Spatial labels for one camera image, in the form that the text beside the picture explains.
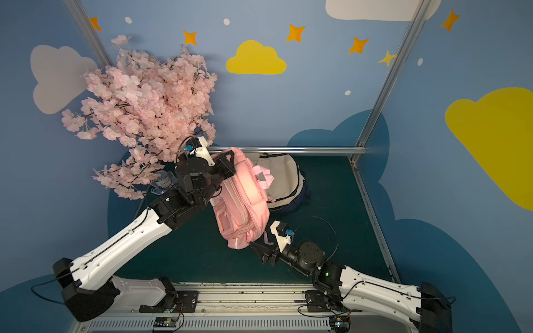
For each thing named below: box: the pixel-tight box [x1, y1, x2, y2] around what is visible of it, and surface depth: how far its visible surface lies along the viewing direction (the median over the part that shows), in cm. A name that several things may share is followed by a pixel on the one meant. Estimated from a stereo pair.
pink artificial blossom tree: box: [61, 36, 218, 200], surface depth 72 cm
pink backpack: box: [210, 147, 276, 250], surface depth 62 cm
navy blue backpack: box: [269, 182, 311, 214], surface depth 101 cm
